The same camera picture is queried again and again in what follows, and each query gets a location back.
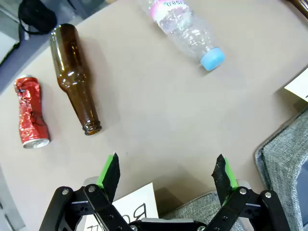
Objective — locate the white plastic basket card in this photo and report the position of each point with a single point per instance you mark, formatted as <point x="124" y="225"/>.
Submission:
<point x="299" y="86"/>

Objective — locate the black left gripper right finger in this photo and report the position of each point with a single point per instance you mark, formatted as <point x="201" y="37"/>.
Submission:
<point x="240" y="207"/>

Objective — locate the pink label plastic bottle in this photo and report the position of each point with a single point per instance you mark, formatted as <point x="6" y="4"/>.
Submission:
<point x="183" y="29"/>

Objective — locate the brown glass bottle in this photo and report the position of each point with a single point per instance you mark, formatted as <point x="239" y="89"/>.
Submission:
<point x="69" y="72"/>
<point x="302" y="3"/>

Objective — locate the grey fabric plastic basket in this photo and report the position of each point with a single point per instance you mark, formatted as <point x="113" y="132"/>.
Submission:
<point x="284" y="149"/>

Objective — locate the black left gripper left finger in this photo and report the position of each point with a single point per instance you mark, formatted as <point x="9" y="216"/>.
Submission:
<point x="96" y="204"/>

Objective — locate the black backpack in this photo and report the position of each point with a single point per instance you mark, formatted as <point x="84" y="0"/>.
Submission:
<point x="36" y="14"/>

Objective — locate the white bottle basket card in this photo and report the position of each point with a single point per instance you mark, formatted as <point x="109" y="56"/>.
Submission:
<point x="137" y="204"/>

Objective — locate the grey fabric bottle basket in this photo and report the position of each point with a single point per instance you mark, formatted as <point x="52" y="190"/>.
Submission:
<point x="197" y="207"/>

